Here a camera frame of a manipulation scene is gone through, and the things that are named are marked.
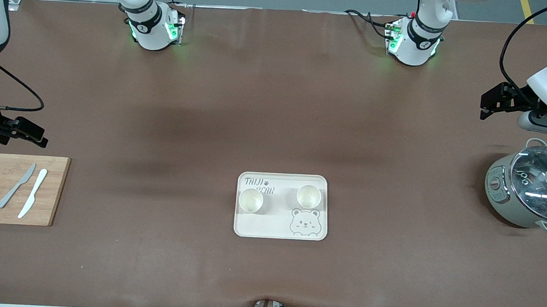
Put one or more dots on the grey electric cooking pot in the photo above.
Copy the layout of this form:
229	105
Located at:
499	188

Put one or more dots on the white plastic knife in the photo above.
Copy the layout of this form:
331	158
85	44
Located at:
33	194

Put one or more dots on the grey plastic knife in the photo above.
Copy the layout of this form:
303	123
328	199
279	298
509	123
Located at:
15	187

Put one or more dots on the cream bear print tray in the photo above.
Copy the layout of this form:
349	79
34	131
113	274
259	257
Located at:
278	221

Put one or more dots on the wooden cutting board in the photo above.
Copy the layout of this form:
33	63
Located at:
54	191

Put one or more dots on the white paper cup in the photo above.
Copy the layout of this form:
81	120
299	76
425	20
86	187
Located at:
251	200
308	196

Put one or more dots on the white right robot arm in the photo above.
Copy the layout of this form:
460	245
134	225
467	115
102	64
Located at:
150	29

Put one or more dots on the glass pot lid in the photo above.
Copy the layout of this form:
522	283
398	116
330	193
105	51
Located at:
536	184

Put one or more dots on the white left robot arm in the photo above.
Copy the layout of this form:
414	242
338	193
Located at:
413	43

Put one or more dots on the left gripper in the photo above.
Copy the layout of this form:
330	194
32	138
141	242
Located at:
518	98

